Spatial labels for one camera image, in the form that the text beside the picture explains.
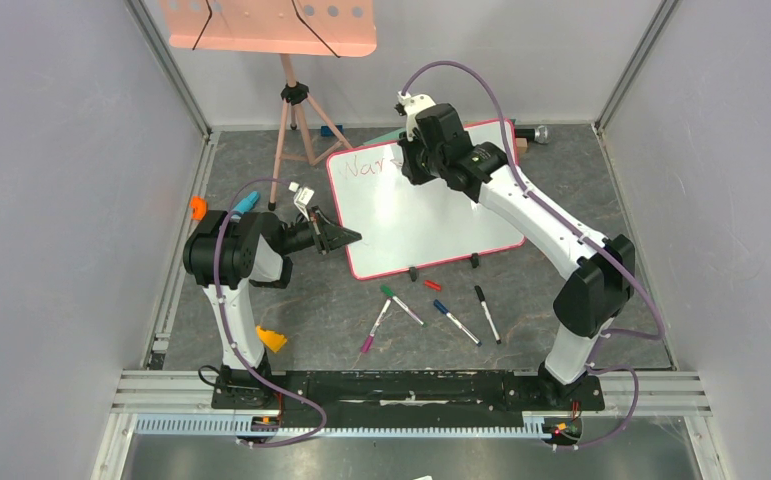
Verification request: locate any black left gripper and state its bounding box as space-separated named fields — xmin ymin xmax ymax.
xmin=277 ymin=206 xmax=359 ymax=255

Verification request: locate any pink framed whiteboard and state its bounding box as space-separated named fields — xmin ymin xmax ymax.
xmin=326 ymin=141 xmax=525 ymax=280

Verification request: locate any red marker cap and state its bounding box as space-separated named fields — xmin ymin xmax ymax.
xmin=423 ymin=280 xmax=442 ymax=292

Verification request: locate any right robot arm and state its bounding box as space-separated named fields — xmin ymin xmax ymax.
xmin=395 ymin=95 xmax=635 ymax=408

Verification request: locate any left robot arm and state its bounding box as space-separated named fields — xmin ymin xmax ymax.
xmin=182 ymin=206 xmax=363 ymax=408

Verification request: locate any green whiteboard marker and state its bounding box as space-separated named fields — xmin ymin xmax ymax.
xmin=380 ymin=285 xmax=426 ymax=327

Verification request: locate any purple whiteboard marker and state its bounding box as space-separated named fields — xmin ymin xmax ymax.
xmin=360 ymin=298 xmax=392 ymax=354

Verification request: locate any blue whiteboard marker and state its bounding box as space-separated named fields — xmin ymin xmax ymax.
xmin=433 ymin=299 xmax=482 ymax=347

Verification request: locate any black whiteboard marker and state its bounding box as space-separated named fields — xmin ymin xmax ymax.
xmin=474 ymin=285 xmax=502 ymax=345

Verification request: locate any mint green cylinder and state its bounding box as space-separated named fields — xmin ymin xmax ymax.
xmin=364 ymin=129 xmax=405 ymax=146

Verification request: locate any wooden cube block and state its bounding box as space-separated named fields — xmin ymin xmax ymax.
xmin=516 ymin=138 xmax=529 ymax=156

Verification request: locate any black microphone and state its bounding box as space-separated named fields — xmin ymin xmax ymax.
xmin=515 ymin=125 xmax=549 ymax=145

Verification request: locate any orange stair toy block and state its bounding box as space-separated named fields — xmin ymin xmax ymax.
xmin=256 ymin=325 xmax=288 ymax=353

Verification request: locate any pink music stand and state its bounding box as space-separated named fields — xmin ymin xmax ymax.
xmin=160 ymin=1 xmax=377 ymax=178

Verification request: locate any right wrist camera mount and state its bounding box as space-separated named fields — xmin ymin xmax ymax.
xmin=395 ymin=93 xmax=436 ymax=142

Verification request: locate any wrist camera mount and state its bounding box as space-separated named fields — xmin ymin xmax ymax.
xmin=288 ymin=182 xmax=314 ymax=220
xmin=395 ymin=93 xmax=436 ymax=142

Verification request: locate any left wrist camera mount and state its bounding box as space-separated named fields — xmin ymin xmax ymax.
xmin=288 ymin=182 xmax=314 ymax=220

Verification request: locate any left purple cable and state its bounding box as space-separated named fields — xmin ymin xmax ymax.
xmin=213 ymin=176 xmax=329 ymax=450

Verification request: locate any purple cable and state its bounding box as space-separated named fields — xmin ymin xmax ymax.
xmin=400 ymin=60 xmax=667 ymax=453
xmin=213 ymin=176 xmax=329 ymax=450

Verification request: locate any orange toy block at wall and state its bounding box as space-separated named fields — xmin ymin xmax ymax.
xmin=189 ymin=196 xmax=208 ymax=221

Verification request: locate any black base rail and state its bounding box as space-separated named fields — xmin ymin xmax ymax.
xmin=211 ymin=367 xmax=605 ymax=429

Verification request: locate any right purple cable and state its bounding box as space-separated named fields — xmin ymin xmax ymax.
xmin=400 ymin=60 xmax=667 ymax=453

